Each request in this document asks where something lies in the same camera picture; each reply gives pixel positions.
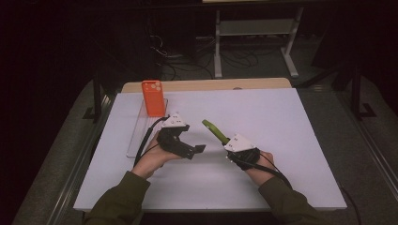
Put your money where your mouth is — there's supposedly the person's left hand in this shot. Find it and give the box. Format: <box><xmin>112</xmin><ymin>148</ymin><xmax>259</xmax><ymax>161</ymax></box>
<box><xmin>130</xmin><ymin>132</ymin><xmax>183</xmax><ymax>180</ymax></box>

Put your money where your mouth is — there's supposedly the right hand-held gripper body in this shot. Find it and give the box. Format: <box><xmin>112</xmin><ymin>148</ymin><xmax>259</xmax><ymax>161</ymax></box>
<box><xmin>222</xmin><ymin>133</ymin><xmax>262</xmax><ymax>172</ymax></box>

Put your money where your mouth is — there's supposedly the thin black cable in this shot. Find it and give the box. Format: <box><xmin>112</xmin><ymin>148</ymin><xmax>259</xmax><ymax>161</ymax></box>
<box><xmin>340</xmin><ymin>187</ymin><xmax>363</xmax><ymax>225</ymax></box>

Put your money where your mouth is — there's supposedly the person's right hand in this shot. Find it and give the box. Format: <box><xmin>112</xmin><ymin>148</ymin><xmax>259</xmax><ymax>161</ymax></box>
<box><xmin>250</xmin><ymin>151</ymin><xmax>278</xmax><ymax>188</ymax></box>

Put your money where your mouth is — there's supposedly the clear acrylic rack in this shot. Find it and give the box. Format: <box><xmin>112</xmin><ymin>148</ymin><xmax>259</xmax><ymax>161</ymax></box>
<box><xmin>126</xmin><ymin>97</ymin><xmax>169</xmax><ymax>158</ymax></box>

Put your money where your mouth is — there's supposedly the orange phone case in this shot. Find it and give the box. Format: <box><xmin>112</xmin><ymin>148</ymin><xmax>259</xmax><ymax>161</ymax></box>
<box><xmin>141</xmin><ymin>80</ymin><xmax>167</xmax><ymax>118</ymax></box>

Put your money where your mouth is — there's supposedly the aluminium rail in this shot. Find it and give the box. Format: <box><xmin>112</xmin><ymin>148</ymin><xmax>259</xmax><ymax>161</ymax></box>
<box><xmin>337</xmin><ymin>92</ymin><xmax>398</xmax><ymax>196</ymax></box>
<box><xmin>46</xmin><ymin>93</ymin><xmax>118</xmax><ymax>225</ymax></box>

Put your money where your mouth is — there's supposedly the white metal desk frame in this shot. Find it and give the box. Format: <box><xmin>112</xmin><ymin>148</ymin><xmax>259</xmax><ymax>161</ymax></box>
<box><xmin>213</xmin><ymin>7</ymin><xmax>305</xmax><ymax>79</ymax></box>

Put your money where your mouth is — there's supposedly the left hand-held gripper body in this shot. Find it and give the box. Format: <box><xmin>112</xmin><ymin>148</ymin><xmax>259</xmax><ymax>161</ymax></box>
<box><xmin>155</xmin><ymin>112</ymin><xmax>188</xmax><ymax>156</ymax></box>

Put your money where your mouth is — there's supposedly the black metal stand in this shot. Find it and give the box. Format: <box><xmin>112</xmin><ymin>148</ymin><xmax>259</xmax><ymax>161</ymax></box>
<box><xmin>351</xmin><ymin>62</ymin><xmax>378</xmax><ymax>121</ymax></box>
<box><xmin>83</xmin><ymin>78</ymin><xmax>104</xmax><ymax>124</ymax></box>

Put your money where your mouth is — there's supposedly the tangle of dark cables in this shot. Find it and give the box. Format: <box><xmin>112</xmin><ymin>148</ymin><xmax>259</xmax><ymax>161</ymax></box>
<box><xmin>146</xmin><ymin>32</ymin><xmax>261</xmax><ymax>81</ymax></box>

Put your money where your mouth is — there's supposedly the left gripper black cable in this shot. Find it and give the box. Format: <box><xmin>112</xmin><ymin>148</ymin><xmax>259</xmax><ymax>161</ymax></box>
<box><xmin>133</xmin><ymin>115</ymin><xmax>170</xmax><ymax>167</ymax></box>

